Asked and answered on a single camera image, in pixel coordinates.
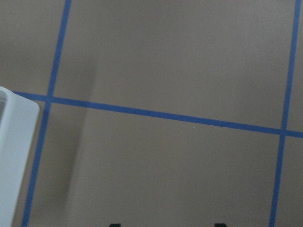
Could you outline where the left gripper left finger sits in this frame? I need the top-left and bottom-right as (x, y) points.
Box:
(109, 223), (121, 227)

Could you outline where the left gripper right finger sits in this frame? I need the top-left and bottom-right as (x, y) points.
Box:
(214, 223), (227, 227)

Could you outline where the clear plastic bin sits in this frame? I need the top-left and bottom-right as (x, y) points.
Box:
(0, 87), (40, 227)

